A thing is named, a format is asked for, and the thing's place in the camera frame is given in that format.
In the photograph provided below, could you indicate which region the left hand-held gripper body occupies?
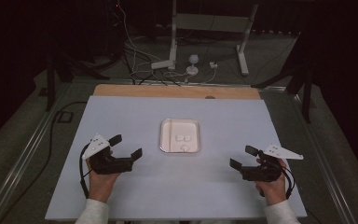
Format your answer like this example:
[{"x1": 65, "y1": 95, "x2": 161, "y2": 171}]
[{"x1": 81, "y1": 133, "x2": 135, "y2": 175}]

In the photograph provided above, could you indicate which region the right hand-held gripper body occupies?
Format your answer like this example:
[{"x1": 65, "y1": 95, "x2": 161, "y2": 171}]
[{"x1": 241, "y1": 143, "x2": 305, "y2": 183}]

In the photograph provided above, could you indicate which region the white square tray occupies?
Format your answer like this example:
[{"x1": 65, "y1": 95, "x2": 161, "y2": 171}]
[{"x1": 158, "y1": 118, "x2": 201, "y2": 154}]

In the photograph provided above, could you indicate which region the person's right hand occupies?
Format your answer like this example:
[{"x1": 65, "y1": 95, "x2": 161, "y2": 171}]
[{"x1": 255, "y1": 158, "x2": 289, "y2": 206}]

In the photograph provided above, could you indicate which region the person's left hand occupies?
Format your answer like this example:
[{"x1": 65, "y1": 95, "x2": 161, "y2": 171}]
[{"x1": 86, "y1": 150, "x2": 121, "y2": 203}]

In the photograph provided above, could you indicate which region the pale grey table mat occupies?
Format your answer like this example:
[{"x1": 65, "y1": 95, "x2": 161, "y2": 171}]
[{"x1": 45, "y1": 94, "x2": 308, "y2": 221}]

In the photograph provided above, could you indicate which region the black tripod stand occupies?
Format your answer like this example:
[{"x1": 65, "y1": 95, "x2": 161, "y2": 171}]
[
  {"x1": 44, "y1": 46, "x2": 110, "y2": 113},
  {"x1": 251, "y1": 59, "x2": 314, "y2": 124}
]

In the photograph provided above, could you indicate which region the white round lamp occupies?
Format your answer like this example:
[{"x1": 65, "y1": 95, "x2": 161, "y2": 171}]
[{"x1": 186, "y1": 53, "x2": 200, "y2": 77}]

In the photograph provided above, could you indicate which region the white metal stand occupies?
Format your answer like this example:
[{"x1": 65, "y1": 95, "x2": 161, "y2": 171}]
[{"x1": 168, "y1": 0, "x2": 259, "y2": 77}]

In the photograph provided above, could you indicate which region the right hand-held gripper black cable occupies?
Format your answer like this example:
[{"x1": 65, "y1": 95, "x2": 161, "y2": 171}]
[{"x1": 279, "y1": 165, "x2": 296, "y2": 201}]

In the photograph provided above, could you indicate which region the hand-held gripper black cable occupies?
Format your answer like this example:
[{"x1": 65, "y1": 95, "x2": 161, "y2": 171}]
[
  {"x1": 279, "y1": 165, "x2": 296, "y2": 201},
  {"x1": 79, "y1": 144, "x2": 95, "y2": 200}
]

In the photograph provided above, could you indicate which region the left hand-held gripper black cable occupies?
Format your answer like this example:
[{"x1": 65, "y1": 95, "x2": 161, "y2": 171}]
[{"x1": 79, "y1": 144, "x2": 95, "y2": 200}]

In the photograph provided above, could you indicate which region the black square floor frame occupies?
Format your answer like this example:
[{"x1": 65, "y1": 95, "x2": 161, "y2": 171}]
[{"x1": 57, "y1": 110, "x2": 75, "y2": 124}]

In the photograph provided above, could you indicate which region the long black floor cable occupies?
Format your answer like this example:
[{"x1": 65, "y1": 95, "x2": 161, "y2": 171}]
[{"x1": 0, "y1": 100, "x2": 89, "y2": 223}]

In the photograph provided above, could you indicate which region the white cable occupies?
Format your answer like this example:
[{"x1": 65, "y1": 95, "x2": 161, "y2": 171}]
[{"x1": 117, "y1": 0, "x2": 157, "y2": 63}]

